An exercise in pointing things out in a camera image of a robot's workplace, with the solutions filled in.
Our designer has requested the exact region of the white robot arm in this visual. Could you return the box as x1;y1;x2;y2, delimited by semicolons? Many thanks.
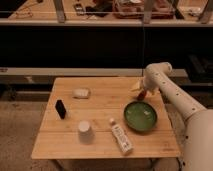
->
131;62;213;171

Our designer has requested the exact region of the black eraser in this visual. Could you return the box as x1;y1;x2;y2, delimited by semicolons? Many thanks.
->
55;100;66;119

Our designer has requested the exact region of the green round plate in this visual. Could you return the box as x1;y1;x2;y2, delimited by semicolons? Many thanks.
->
124;101;157;132

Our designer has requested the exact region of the white labelled bottle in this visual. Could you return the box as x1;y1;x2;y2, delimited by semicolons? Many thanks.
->
109;118;133;155

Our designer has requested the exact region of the white sponge block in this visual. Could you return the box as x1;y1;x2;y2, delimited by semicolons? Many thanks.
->
72;88;90;99

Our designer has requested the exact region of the wooden table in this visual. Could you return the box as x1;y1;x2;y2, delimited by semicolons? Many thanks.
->
31;77;180;160

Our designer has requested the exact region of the tray with items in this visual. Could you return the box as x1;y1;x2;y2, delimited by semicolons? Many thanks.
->
112;0;175;19

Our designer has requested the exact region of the black remote control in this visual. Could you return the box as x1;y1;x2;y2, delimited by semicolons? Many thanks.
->
73;3;85;16

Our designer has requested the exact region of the long shelf bench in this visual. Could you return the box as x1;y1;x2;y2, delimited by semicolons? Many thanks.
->
0;67;189;78

